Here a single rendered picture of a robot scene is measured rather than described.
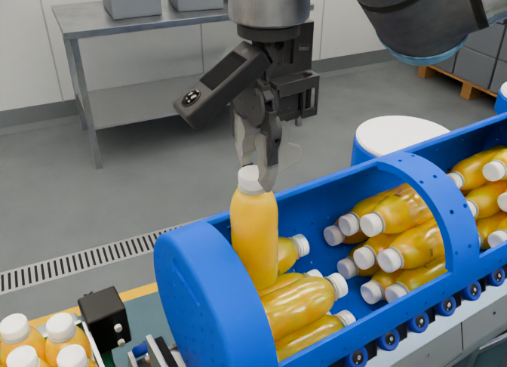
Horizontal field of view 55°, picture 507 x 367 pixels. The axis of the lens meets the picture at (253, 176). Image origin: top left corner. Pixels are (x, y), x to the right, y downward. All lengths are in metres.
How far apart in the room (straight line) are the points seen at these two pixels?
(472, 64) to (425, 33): 3.98
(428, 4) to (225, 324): 0.42
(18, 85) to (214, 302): 3.50
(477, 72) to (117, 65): 2.91
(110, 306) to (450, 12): 0.72
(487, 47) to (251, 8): 3.94
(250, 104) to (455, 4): 0.24
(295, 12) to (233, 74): 0.09
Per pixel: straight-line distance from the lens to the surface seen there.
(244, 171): 0.64
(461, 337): 1.11
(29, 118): 4.09
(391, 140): 1.39
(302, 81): 0.58
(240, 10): 0.54
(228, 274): 0.64
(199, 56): 4.19
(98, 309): 0.94
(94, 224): 2.84
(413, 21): 0.51
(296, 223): 0.96
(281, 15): 0.53
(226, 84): 0.54
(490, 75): 4.40
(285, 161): 0.62
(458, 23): 0.53
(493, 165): 1.09
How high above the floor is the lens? 1.67
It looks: 32 degrees down
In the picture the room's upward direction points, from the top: straight up
